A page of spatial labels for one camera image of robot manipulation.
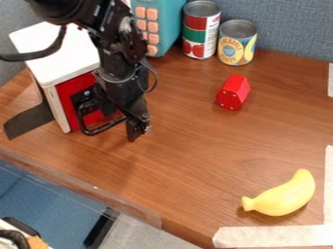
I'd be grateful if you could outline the cabinet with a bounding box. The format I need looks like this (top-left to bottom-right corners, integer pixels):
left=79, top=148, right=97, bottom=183
left=8, top=21, right=104, bottom=134

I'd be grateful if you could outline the black tape strip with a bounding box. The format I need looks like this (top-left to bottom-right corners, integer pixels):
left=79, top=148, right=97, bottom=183
left=2, top=96, right=57, bottom=141

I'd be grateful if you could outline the teal toy with pink buttons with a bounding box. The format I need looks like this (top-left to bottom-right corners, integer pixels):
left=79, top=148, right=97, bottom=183
left=129, top=0, right=189, bottom=59

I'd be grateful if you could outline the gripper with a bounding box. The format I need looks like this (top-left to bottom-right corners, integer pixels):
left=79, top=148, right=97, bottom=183
left=70, top=64, right=153, bottom=143

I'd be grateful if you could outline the red block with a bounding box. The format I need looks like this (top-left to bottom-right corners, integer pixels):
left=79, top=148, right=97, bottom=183
left=214, top=74, right=253, bottom=112

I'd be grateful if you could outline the red and green can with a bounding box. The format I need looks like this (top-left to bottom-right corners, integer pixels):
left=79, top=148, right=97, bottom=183
left=180, top=0, right=223, bottom=60

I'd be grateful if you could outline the drawer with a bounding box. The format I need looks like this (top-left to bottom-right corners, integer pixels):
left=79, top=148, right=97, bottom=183
left=55, top=71, right=130, bottom=136

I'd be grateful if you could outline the yellow toy banana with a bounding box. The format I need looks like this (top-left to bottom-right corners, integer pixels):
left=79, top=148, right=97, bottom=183
left=240, top=167, right=317, bottom=218

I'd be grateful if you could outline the yellow can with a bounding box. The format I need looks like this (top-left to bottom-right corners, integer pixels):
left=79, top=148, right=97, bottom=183
left=215, top=18, right=259, bottom=67

